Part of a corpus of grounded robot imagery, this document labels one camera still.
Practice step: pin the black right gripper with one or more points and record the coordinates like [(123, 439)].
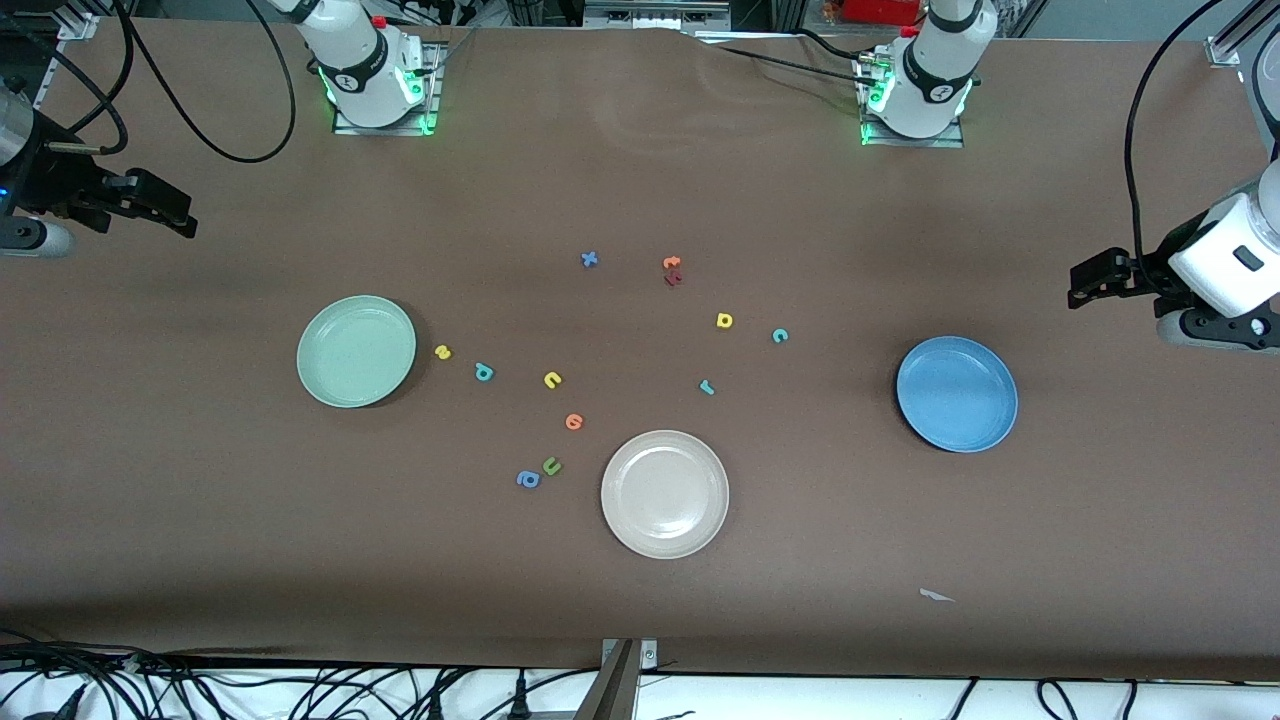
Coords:
[(62, 183)]

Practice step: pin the aluminium corner profile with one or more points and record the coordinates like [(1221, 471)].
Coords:
[(1228, 48)]

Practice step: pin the teal letter p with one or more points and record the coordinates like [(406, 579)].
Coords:
[(486, 374)]

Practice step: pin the blue plate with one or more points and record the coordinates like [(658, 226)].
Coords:
[(957, 394)]

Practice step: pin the aluminium side rail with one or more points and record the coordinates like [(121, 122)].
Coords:
[(50, 75)]

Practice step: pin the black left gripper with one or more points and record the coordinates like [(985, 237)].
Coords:
[(1150, 270)]

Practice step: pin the metal frame bracket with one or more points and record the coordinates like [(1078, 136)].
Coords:
[(648, 655)]

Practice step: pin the brown table cover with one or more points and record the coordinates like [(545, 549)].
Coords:
[(640, 600)]

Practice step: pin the beige plate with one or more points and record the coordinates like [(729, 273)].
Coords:
[(665, 494)]

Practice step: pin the green plate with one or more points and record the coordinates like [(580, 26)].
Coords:
[(356, 351)]

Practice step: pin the red box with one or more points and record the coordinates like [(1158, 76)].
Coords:
[(880, 10)]

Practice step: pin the white paper scrap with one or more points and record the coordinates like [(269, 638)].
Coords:
[(930, 595)]

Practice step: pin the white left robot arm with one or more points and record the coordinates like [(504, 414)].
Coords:
[(940, 60)]

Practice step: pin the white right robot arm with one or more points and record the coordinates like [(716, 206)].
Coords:
[(365, 60)]

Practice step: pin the metal corner bracket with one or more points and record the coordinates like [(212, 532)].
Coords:
[(78, 27)]

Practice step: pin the aluminium frame beam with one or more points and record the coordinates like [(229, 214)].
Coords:
[(612, 690)]

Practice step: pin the grey power strip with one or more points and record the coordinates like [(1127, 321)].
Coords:
[(655, 14)]

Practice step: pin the blue letter a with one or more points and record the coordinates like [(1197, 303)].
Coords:
[(528, 479)]

